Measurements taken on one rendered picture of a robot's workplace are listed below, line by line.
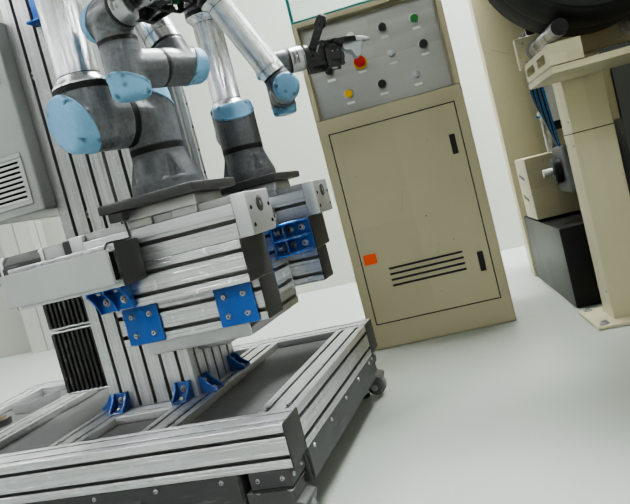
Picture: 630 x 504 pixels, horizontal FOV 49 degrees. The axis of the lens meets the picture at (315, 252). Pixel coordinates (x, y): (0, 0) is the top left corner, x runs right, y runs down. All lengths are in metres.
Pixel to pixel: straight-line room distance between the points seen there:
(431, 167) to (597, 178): 0.59
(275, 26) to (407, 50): 2.33
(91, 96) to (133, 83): 0.13
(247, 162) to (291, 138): 2.90
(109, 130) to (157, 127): 0.11
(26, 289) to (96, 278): 0.17
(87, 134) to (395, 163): 1.44
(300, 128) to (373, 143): 2.22
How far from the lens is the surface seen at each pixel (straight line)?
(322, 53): 2.18
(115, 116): 1.44
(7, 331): 6.20
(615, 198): 2.38
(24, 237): 5.73
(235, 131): 1.94
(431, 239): 2.61
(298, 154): 4.79
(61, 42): 1.47
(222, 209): 1.41
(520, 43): 2.33
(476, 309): 2.66
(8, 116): 1.86
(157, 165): 1.47
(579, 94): 2.37
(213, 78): 2.12
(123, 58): 1.33
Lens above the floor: 0.62
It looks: 4 degrees down
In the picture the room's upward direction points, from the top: 14 degrees counter-clockwise
